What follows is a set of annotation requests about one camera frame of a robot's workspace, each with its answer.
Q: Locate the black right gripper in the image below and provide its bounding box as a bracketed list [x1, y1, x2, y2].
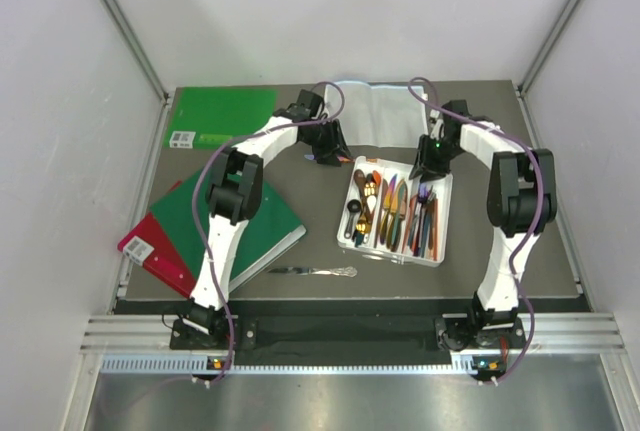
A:
[411, 135, 467, 184]

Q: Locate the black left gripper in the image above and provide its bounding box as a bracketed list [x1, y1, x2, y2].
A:
[301, 118, 351, 166]

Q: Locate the purple plastic fork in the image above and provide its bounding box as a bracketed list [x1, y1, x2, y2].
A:
[411, 182, 432, 256]

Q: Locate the brown wooden spoon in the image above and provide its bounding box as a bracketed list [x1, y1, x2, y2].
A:
[353, 169, 372, 222]

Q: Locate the iridescent knife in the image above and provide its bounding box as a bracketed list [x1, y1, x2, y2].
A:
[377, 174, 398, 245]
[304, 154, 354, 164]

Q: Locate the white cutlery tray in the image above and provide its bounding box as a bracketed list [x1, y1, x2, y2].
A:
[337, 156, 453, 267]

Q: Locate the small dark dessert fork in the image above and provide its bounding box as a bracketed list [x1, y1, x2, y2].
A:
[363, 253, 415, 265]

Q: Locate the teal handled gold spoon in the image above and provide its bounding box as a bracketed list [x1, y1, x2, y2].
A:
[353, 216, 372, 247]

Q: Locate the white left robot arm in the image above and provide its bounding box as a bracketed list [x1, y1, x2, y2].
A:
[190, 82, 348, 311]

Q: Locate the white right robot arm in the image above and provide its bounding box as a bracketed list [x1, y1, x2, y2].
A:
[410, 100, 557, 347]

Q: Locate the orange chopstick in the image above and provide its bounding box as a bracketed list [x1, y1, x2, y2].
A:
[429, 197, 439, 260]

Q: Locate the teal knife in tray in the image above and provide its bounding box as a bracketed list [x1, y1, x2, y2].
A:
[387, 194, 407, 252]

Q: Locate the clear mesh zip pouch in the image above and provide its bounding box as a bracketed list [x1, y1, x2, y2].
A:
[324, 81, 427, 148]

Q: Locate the orange spoon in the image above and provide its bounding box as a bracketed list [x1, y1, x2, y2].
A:
[372, 171, 382, 186]

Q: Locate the gold spoon in tray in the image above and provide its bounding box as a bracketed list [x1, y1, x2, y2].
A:
[364, 179, 378, 198]

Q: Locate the black measuring spoon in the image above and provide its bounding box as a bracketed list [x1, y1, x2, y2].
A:
[343, 199, 362, 239]

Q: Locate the white ceramic spoon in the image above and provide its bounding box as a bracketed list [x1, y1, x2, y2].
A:
[366, 195, 377, 214]

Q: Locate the silver ornate butter knife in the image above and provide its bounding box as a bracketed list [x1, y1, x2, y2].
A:
[268, 266, 358, 278]

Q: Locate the light green plastic folder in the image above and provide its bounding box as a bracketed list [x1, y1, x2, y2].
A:
[164, 87, 277, 149]

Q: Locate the magenta folder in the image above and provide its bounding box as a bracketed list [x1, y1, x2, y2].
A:
[117, 178, 200, 298]

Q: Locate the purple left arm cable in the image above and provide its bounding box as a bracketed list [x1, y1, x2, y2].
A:
[190, 81, 346, 386]

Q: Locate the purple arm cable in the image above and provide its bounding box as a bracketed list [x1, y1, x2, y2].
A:
[408, 76, 544, 386]
[190, 81, 346, 386]

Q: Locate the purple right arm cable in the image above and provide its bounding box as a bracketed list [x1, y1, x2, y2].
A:
[408, 76, 544, 386]

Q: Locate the dark green ring binder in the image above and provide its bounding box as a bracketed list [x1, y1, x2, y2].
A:
[151, 171, 306, 291]

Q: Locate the black mounting base plate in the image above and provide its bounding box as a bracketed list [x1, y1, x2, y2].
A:
[170, 314, 526, 356]

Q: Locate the aluminium frame rail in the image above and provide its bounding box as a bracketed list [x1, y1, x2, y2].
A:
[100, 0, 169, 101]

